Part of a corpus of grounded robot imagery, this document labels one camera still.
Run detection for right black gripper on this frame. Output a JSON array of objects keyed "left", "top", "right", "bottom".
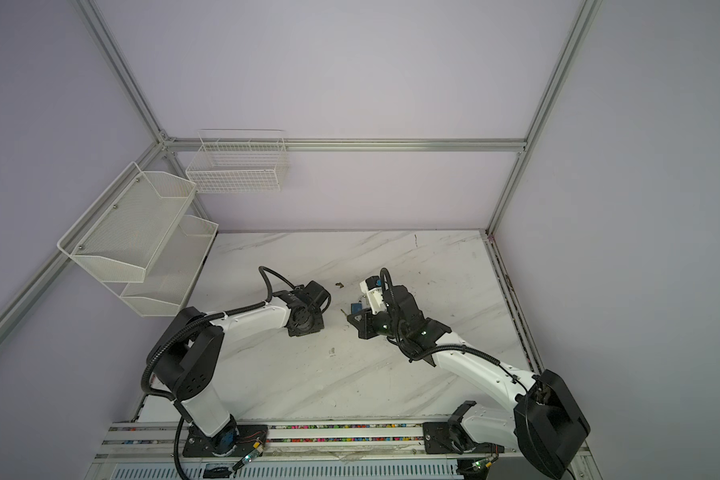
[{"left": 345, "top": 305, "right": 406, "bottom": 341}]

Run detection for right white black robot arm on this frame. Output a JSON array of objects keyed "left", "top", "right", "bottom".
[{"left": 347, "top": 276, "right": 591, "bottom": 479}]

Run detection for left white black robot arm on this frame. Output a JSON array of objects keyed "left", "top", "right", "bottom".
[{"left": 140, "top": 281, "right": 331, "bottom": 456}]

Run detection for white mesh two-tier shelf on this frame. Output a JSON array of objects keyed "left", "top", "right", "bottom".
[{"left": 57, "top": 163, "right": 218, "bottom": 317}]

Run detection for right black cable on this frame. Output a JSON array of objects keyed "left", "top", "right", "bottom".
[{"left": 379, "top": 267, "right": 571, "bottom": 480}]

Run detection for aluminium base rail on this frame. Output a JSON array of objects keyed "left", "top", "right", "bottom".
[{"left": 92, "top": 415, "right": 592, "bottom": 464}]

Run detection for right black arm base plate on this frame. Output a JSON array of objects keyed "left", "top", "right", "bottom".
[{"left": 422, "top": 422, "right": 505, "bottom": 455}]

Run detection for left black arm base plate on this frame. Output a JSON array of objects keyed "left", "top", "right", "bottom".
[{"left": 182, "top": 424, "right": 269, "bottom": 458}]

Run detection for white wire basket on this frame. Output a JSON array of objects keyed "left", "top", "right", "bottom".
[{"left": 185, "top": 129, "right": 290, "bottom": 194}]

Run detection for left black corrugated cable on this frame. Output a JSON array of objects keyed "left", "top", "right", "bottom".
[{"left": 140, "top": 265, "right": 304, "bottom": 480}]

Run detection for aluminium frame profiles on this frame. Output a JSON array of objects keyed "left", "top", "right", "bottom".
[{"left": 0, "top": 1, "right": 602, "bottom": 350}]

